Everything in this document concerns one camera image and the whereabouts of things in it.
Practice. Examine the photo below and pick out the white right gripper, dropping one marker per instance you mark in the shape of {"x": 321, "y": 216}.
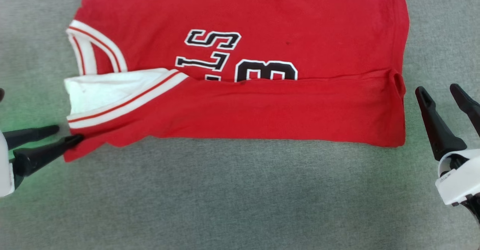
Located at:
{"x": 463, "y": 178}

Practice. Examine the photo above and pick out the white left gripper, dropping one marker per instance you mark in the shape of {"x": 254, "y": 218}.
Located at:
{"x": 4, "y": 175}

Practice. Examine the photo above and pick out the red and white basketball jersey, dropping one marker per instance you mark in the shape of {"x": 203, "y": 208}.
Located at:
{"x": 262, "y": 107}

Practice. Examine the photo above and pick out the grey fabric sofa seat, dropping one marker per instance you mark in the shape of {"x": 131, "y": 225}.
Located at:
{"x": 225, "y": 197}

